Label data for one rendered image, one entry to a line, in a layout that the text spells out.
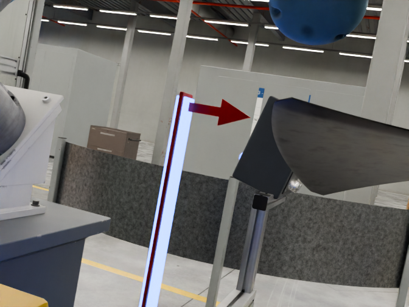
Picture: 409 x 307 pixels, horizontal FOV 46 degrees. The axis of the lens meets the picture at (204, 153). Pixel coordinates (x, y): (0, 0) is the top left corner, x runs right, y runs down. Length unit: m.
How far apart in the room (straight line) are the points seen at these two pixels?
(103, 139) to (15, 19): 4.95
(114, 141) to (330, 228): 5.19
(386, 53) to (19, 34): 3.40
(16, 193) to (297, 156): 0.40
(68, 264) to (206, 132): 6.25
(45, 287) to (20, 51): 1.87
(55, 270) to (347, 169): 0.42
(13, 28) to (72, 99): 7.70
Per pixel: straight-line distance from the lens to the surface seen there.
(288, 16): 0.38
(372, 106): 4.76
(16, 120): 0.67
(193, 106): 0.43
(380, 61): 4.82
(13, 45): 2.43
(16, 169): 0.68
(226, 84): 6.87
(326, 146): 0.40
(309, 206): 2.26
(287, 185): 1.01
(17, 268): 0.63
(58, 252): 0.69
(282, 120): 0.36
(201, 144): 6.92
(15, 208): 0.69
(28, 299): 0.24
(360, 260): 2.46
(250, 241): 0.96
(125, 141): 7.07
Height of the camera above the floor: 1.16
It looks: 3 degrees down
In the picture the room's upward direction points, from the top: 10 degrees clockwise
